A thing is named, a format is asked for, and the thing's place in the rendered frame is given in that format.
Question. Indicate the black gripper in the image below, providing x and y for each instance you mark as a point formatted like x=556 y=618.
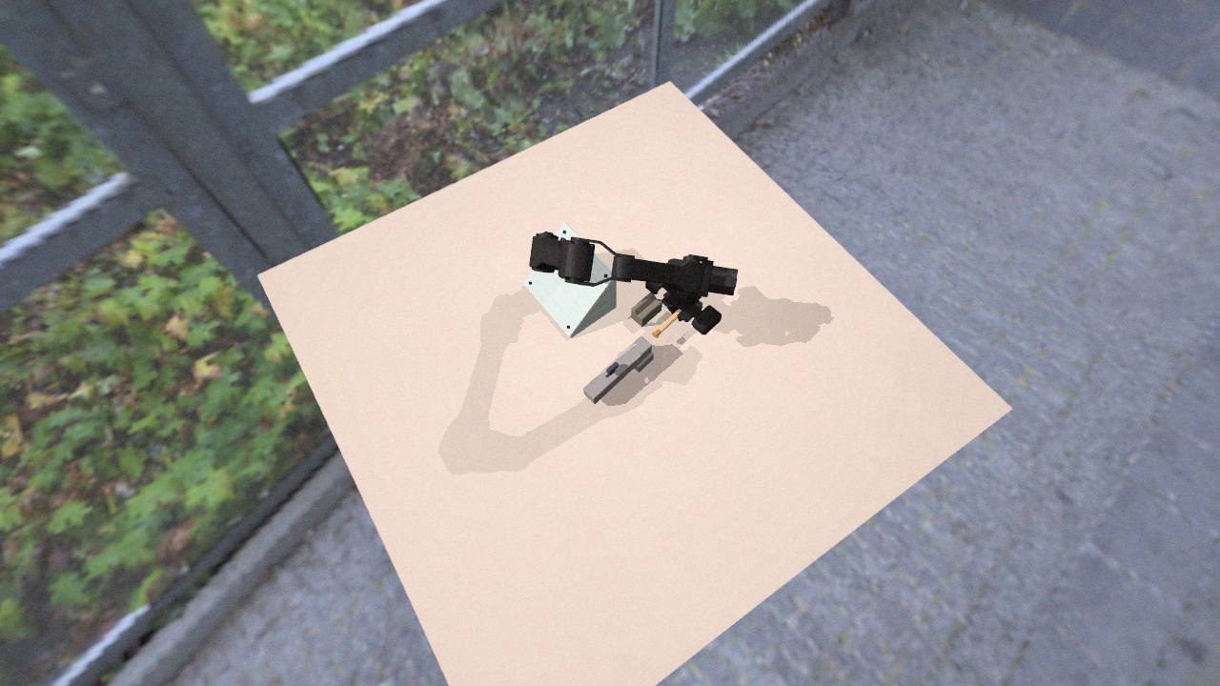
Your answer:
x=704 y=321

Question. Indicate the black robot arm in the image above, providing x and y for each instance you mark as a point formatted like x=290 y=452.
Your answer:
x=573 y=259

